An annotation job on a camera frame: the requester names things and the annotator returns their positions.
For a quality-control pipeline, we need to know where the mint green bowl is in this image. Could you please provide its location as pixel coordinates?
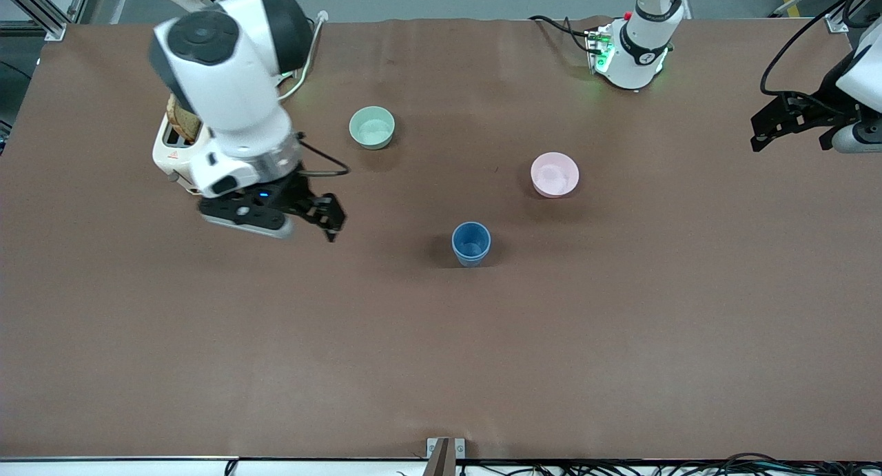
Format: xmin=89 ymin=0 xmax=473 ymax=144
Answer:
xmin=349 ymin=106 xmax=396 ymax=150

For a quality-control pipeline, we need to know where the cream white toaster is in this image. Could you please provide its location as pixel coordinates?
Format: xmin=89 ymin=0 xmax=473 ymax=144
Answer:
xmin=152 ymin=94 xmax=238 ymax=198

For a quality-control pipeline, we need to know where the brown bread slice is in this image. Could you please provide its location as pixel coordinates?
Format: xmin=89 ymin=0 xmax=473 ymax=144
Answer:
xmin=167 ymin=94 xmax=203 ymax=143

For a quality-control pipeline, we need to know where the brown table cover sheet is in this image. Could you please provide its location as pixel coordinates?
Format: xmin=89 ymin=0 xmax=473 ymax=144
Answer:
xmin=0 ymin=14 xmax=882 ymax=462

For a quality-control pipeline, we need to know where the pink bowl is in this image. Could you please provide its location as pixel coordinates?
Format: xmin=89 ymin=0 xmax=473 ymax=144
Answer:
xmin=531 ymin=152 xmax=580 ymax=198

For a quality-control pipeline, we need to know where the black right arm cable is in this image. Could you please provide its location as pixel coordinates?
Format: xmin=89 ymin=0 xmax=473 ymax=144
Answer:
xmin=295 ymin=132 xmax=351 ymax=178

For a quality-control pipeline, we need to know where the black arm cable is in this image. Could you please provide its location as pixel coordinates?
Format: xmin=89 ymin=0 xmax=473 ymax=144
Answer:
xmin=760 ymin=0 xmax=882 ymax=98
xmin=295 ymin=132 xmax=351 ymax=178

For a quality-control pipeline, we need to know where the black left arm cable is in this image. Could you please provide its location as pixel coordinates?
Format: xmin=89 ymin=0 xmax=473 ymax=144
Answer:
xmin=760 ymin=0 xmax=882 ymax=98

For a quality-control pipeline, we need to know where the aluminium frame profile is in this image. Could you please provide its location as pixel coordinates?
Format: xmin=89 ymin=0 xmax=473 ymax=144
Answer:
xmin=772 ymin=0 xmax=882 ymax=34
xmin=0 ymin=0 xmax=94 ymax=41

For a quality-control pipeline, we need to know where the white toaster power cable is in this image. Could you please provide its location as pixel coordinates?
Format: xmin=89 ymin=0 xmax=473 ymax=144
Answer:
xmin=278 ymin=10 xmax=329 ymax=105

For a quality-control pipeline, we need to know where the black base power cable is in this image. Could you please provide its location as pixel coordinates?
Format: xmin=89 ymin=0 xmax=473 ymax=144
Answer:
xmin=529 ymin=14 xmax=595 ymax=54

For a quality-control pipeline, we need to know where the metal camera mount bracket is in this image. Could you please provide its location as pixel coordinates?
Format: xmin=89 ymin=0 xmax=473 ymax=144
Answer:
xmin=423 ymin=437 xmax=466 ymax=476

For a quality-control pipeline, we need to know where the black cable bundle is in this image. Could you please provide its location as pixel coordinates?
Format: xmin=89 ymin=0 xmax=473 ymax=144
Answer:
xmin=455 ymin=452 xmax=882 ymax=476

